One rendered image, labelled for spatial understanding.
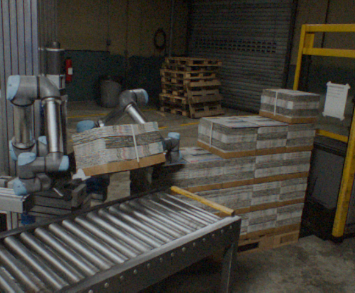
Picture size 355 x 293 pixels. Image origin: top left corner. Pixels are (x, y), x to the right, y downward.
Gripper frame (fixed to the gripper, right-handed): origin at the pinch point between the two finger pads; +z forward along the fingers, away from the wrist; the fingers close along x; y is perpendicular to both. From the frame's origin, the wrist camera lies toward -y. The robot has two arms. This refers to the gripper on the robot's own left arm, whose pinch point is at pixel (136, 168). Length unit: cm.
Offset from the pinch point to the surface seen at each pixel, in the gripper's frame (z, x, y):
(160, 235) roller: 32, 47, -28
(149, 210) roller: 18.7, 26.4, -20.6
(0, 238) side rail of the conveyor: 85, 12, -15
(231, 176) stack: -86, -1, -21
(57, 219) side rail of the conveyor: 59, 10, -14
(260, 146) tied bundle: -108, 14, -4
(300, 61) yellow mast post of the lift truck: -200, 13, 63
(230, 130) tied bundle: -80, 10, 12
